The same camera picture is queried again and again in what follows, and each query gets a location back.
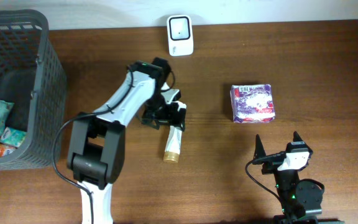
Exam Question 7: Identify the teal tissue packet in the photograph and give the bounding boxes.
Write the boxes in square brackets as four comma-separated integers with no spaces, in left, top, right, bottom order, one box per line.
[0,127,27,148]

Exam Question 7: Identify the white barcode scanner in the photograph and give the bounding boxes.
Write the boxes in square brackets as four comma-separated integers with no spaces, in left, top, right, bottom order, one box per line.
[167,15,194,57]

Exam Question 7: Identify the grey plastic mesh basket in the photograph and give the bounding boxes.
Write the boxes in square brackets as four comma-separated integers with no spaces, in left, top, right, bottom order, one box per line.
[0,9,67,170]

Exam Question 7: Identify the white cream tube gold cap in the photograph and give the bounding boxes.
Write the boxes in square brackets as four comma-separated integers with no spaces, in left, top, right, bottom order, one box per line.
[163,126,182,163]

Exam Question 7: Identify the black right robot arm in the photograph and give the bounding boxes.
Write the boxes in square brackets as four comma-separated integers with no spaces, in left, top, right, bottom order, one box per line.
[245,132,342,223]

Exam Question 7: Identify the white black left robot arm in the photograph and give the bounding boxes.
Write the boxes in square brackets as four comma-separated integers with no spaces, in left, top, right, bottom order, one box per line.
[67,57,186,223]

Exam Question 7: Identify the purple tissue pack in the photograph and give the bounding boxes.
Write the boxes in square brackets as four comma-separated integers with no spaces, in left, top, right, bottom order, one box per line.
[230,84,275,123]

